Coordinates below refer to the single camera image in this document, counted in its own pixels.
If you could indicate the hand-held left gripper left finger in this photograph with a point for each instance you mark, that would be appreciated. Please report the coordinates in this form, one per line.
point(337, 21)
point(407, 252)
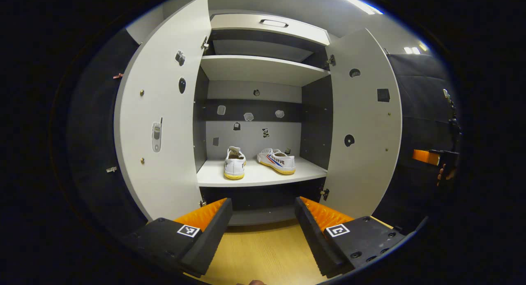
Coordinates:
point(209, 239)

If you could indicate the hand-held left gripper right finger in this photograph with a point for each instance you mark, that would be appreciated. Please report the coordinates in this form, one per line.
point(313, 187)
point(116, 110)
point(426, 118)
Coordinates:
point(314, 239)

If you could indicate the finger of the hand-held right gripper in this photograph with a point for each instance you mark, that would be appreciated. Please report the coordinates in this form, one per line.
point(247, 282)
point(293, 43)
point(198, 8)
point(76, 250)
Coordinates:
point(421, 156)

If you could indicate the cabinet door with disc sticker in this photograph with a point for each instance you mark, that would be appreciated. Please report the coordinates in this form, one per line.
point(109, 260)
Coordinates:
point(365, 174)

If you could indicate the white canvas shoe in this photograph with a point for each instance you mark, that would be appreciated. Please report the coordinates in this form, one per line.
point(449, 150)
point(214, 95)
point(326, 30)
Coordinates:
point(281, 161)
point(235, 165)

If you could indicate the cabinet door with phone sticker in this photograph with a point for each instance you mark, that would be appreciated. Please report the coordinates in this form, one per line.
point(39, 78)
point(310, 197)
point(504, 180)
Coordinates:
point(164, 91)

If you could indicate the small ceiling light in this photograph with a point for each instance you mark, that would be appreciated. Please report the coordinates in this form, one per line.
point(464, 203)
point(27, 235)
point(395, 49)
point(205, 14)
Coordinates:
point(423, 46)
point(411, 50)

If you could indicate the silver cloth clip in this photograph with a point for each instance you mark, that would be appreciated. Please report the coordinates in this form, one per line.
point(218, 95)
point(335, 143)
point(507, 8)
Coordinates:
point(111, 169)

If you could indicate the black backdrop cloth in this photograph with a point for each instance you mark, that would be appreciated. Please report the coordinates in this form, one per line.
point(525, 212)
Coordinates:
point(94, 133)

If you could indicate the long ceiling light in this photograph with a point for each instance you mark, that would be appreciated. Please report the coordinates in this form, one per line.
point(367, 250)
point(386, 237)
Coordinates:
point(357, 1)

